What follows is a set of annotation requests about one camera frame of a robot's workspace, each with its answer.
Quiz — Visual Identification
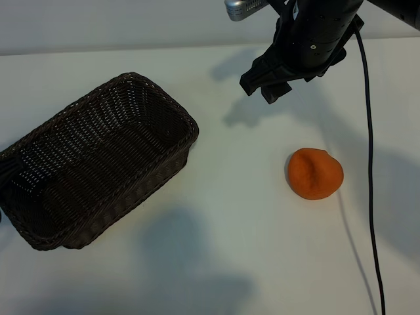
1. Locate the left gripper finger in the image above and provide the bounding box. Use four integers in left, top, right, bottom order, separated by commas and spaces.
0, 154, 21, 198

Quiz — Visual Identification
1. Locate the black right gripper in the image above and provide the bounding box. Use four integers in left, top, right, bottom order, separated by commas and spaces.
240, 0, 365, 105

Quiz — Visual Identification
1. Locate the dark brown wicker basket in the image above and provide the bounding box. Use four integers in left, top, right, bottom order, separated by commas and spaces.
0, 72, 200, 252

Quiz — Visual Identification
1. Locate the orange fruit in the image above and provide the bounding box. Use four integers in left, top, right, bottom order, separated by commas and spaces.
287, 147, 345, 200

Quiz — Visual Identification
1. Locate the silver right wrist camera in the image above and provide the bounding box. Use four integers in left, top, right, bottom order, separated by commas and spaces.
224, 0, 266, 22

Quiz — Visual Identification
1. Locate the black right camera cable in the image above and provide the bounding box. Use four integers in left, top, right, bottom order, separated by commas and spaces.
354, 28, 385, 315

